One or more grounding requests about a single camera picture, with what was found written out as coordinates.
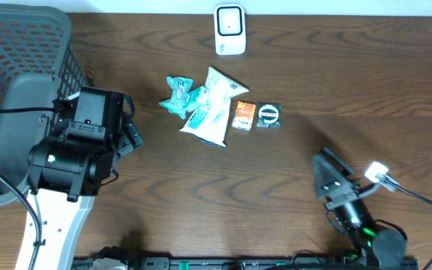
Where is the large white snack bag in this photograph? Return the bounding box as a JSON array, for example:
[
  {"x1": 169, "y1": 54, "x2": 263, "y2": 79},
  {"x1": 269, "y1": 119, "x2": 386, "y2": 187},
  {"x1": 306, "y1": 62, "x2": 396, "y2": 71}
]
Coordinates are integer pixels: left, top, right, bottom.
[{"x1": 179, "y1": 67, "x2": 249, "y2": 148}]

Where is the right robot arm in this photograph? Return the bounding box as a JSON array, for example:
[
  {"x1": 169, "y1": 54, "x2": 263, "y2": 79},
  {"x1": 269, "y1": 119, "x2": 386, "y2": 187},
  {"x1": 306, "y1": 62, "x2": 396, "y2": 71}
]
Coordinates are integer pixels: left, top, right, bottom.
[{"x1": 312, "y1": 148, "x2": 407, "y2": 269}]

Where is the teal candy wrapper packet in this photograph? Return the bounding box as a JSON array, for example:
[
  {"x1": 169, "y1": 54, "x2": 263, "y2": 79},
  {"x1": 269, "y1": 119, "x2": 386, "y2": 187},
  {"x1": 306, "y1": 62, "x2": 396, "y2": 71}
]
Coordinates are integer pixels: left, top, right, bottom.
[{"x1": 159, "y1": 76, "x2": 194, "y2": 119}]

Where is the black left camera cable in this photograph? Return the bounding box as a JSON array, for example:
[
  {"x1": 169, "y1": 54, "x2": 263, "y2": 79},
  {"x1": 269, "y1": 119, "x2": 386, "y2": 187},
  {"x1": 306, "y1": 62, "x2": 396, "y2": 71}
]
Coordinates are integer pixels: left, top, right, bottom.
[{"x1": 0, "y1": 106, "x2": 65, "y2": 114}]

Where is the dark green round-label packet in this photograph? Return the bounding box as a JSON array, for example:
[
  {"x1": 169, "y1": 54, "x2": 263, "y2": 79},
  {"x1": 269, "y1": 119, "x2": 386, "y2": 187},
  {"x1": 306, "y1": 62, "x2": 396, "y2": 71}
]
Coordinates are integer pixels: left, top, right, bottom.
[{"x1": 256, "y1": 103, "x2": 281, "y2": 128}]

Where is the small teal packet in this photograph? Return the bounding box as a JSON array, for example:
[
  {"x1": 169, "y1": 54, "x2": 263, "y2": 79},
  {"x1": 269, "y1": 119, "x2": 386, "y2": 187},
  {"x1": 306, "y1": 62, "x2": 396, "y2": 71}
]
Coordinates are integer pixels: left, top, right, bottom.
[{"x1": 183, "y1": 86, "x2": 209, "y2": 113}]

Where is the orange snack packet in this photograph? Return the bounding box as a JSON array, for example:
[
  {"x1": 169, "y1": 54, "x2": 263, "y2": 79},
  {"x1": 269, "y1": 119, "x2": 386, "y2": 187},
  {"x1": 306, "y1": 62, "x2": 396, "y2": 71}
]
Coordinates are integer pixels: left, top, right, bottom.
[{"x1": 232, "y1": 100, "x2": 256, "y2": 131}]

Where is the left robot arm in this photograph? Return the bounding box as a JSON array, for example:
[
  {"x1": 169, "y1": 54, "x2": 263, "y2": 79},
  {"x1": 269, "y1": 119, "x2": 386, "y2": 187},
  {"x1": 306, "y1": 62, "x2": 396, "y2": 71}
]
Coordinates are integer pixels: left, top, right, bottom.
[{"x1": 16, "y1": 86, "x2": 143, "y2": 269}]

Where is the grey plastic basket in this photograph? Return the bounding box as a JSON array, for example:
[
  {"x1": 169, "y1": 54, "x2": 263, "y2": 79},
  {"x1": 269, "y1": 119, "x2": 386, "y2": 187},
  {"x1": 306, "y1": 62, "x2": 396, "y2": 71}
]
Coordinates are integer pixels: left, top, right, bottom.
[{"x1": 0, "y1": 4, "x2": 88, "y2": 193}]

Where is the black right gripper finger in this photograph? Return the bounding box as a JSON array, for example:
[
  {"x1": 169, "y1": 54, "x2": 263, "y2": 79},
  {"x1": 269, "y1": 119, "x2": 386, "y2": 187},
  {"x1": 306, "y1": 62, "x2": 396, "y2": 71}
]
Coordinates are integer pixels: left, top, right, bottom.
[
  {"x1": 322, "y1": 147, "x2": 354, "y2": 176},
  {"x1": 312, "y1": 154, "x2": 341, "y2": 188}
]

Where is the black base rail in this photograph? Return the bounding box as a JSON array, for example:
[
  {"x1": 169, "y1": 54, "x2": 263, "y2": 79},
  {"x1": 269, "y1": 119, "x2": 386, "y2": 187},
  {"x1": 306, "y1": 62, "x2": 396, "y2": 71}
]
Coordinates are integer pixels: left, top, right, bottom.
[{"x1": 71, "y1": 256, "x2": 419, "y2": 270}]

